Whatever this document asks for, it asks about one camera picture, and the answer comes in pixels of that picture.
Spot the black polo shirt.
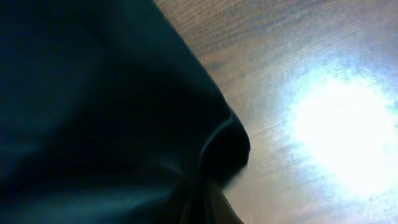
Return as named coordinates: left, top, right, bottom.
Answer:
left=1, top=0, right=250, bottom=224

